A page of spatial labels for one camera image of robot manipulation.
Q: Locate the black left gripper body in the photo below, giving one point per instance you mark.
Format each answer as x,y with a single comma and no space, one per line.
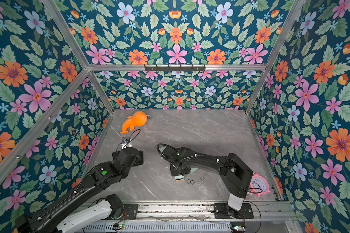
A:
137,161

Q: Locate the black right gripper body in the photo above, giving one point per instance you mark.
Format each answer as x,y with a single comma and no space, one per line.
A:
177,168

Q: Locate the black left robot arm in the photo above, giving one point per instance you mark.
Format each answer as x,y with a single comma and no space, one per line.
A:
98,179

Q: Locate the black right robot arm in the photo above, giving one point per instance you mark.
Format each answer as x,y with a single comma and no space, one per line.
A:
233,171

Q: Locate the orange plush toy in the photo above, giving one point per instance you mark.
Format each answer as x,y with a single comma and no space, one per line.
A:
138,119

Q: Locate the pink alarm clock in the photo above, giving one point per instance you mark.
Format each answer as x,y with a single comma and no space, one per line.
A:
259,185

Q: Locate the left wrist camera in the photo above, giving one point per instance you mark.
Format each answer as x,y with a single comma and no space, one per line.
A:
126,142

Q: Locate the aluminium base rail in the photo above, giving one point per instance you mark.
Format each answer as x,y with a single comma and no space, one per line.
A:
207,211

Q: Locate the black hook rail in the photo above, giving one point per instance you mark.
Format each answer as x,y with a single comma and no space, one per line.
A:
169,68

